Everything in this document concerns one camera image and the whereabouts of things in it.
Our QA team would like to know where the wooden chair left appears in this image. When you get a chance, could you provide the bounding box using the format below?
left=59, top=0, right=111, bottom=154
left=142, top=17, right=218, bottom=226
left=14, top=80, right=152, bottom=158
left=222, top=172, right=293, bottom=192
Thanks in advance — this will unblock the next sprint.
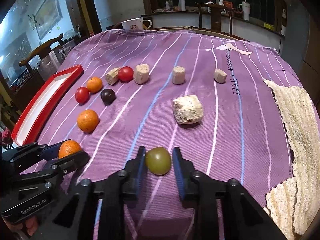
left=18, top=33, right=65, bottom=81

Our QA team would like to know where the wooden chair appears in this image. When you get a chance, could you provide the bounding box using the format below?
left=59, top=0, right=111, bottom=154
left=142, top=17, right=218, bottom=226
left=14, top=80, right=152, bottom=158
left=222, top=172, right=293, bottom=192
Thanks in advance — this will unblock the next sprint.
left=195, top=3, right=234, bottom=35
left=18, top=33, right=65, bottom=81

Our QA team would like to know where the dark purple plum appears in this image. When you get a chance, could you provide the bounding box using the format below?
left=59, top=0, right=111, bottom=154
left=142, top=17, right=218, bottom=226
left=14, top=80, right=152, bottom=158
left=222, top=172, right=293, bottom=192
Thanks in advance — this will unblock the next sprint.
left=100, top=88, right=116, bottom=106

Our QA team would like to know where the beige cork cylinder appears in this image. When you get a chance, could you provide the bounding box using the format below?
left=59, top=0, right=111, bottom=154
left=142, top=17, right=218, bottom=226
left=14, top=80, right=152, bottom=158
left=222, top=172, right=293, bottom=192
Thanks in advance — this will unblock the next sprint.
left=172, top=66, right=185, bottom=85

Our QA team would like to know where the person's left hand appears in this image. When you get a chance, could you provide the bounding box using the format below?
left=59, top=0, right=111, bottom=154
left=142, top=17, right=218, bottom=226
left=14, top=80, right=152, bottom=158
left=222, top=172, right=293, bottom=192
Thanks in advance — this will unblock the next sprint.
left=3, top=216, right=39, bottom=236

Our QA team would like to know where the beige cork chunk tall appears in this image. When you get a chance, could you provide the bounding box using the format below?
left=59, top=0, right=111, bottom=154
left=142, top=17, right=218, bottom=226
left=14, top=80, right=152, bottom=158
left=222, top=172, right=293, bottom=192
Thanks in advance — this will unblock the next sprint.
left=133, top=64, right=150, bottom=85

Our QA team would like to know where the red tomato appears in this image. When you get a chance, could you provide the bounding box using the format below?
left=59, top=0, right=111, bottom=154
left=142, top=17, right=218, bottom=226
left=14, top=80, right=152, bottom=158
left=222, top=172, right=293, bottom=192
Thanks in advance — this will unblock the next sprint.
left=75, top=87, right=90, bottom=105
left=118, top=66, right=133, bottom=83

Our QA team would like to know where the small orange back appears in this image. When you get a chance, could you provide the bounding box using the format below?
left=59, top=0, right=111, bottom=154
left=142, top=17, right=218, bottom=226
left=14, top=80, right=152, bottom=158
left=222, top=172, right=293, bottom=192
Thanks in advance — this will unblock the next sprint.
left=86, top=76, right=103, bottom=94

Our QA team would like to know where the beige knitted towel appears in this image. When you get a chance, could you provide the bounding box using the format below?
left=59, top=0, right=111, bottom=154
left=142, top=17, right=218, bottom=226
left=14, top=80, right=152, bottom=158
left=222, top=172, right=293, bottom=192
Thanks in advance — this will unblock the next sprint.
left=264, top=80, right=319, bottom=239

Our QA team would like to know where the white mug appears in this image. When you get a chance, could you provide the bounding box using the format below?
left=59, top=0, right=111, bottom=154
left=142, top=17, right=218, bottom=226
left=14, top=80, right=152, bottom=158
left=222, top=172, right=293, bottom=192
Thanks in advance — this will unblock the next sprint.
left=121, top=17, right=152, bottom=31

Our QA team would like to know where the purple striped tablecloth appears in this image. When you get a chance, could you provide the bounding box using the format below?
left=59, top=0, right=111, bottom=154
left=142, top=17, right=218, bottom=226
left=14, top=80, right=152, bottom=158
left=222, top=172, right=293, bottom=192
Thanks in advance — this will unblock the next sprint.
left=23, top=29, right=320, bottom=240

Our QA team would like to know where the framed wall painting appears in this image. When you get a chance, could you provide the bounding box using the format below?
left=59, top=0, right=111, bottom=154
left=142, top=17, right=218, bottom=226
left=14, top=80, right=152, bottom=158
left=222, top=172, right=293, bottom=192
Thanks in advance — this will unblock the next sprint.
left=35, top=0, right=63, bottom=40

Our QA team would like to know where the small orange mandarin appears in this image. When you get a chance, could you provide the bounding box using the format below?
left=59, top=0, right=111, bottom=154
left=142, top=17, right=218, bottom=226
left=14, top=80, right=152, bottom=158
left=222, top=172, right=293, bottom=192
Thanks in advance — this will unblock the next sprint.
left=58, top=140, right=81, bottom=159

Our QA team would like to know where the red white tray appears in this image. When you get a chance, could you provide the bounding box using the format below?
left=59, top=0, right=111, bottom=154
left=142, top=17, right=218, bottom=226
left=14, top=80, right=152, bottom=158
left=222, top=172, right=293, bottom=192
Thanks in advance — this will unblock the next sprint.
left=11, top=65, right=84, bottom=146

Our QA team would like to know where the white paper roll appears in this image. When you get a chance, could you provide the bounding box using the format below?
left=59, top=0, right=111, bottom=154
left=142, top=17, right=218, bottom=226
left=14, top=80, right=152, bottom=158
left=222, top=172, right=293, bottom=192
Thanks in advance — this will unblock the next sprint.
left=178, top=0, right=186, bottom=11

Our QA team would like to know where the large orange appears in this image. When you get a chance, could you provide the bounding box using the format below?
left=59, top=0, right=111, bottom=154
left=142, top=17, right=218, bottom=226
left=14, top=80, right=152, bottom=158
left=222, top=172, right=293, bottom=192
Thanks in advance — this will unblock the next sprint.
left=76, top=109, right=100, bottom=134

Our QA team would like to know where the red tomato back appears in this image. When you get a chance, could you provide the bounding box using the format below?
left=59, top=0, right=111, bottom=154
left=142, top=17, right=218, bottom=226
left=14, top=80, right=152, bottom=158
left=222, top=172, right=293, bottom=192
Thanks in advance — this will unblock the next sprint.
left=118, top=66, right=133, bottom=83

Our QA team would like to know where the wooden chair back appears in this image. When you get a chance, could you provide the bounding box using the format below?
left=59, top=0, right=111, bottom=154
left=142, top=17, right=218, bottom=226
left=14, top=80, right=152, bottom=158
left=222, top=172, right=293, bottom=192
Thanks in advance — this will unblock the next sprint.
left=195, top=3, right=234, bottom=35

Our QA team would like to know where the green grape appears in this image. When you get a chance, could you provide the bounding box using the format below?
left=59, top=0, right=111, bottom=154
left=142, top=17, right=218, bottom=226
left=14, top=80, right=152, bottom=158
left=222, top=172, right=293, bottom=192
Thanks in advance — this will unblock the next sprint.
left=145, top=147, right=171, bottom=176

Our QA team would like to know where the white tumbler with straw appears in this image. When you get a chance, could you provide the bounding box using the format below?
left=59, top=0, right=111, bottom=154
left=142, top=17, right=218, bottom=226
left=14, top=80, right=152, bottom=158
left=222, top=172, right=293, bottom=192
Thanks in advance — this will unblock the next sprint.
left=238, top=0, right=250, bottom=21

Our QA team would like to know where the small beige cork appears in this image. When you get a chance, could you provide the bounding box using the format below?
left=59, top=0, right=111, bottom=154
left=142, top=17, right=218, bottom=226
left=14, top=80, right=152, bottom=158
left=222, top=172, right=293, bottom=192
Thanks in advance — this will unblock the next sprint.
left=214, top=68, right=227, bottom=83

